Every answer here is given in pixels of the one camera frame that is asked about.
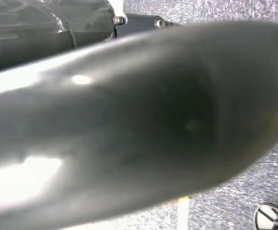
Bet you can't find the yellow floor tape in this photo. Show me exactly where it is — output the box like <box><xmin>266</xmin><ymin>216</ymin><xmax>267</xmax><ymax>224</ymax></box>
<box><xmin>177</xmin><ymin>195</ymin><xmax>190</xmax><ymax>230</ymax></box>

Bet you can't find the dark glossy robot body shell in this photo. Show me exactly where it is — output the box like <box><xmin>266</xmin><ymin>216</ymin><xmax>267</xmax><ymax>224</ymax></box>
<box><xmin>0</xmin><ymin>0</ymin><xmax>183</xmax><ymax>76</ymax></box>

